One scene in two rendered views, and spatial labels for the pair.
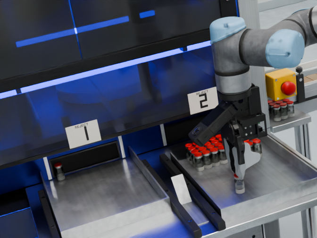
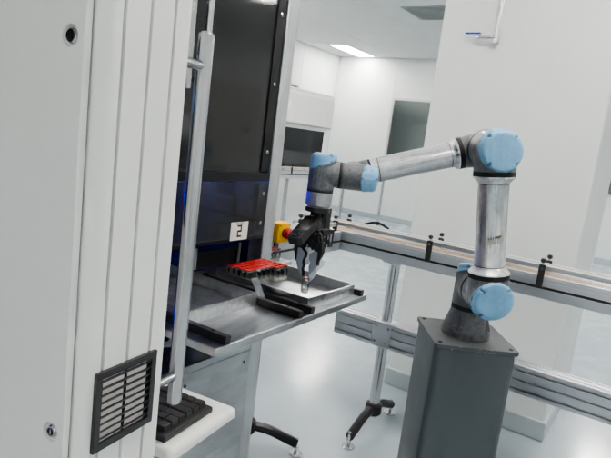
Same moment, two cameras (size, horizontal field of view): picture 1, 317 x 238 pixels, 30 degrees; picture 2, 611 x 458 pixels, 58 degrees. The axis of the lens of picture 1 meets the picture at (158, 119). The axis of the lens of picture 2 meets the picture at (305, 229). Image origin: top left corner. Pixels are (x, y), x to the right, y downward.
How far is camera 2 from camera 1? 0.94 m
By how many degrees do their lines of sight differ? 43
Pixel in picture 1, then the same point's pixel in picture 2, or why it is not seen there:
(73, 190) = not seen: hidden behind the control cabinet
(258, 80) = (271, 224)
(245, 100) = (323, 216)
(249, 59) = (345, 182)
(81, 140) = not seen: hidden behind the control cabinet
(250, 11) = (276, 166)
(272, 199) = (331, 296)
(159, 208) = (250, 302)
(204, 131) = (305, 233)
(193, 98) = (234, 227)
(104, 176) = not seen: hidden behind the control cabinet
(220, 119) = (313, 226)
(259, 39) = (355, 168)
